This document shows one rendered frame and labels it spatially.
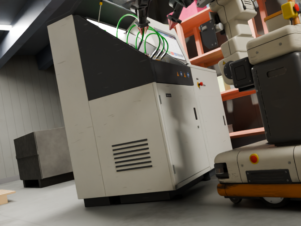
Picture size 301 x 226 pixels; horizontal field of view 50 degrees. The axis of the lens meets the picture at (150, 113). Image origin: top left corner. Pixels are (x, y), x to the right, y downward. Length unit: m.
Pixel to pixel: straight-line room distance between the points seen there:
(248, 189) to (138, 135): 0.87
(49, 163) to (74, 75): 2.65
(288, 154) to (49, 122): 7.87
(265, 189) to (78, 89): 1.54
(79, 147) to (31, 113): 6.36
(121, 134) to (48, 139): 2.86
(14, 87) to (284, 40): 7.86
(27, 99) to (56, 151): 3.99
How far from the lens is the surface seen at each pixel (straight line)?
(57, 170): 5.09
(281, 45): 1.59
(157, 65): 2.26
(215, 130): 3.04
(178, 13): 2.49
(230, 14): 2.00
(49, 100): 9.11
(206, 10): 4.66
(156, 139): 2.16
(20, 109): 8.81
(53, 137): 5.10
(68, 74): 2.62
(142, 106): 2.20
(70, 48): 2.62
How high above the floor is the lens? 0.45
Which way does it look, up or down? 4 degrees up
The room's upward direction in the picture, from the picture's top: 11 degrees counter-clockwise
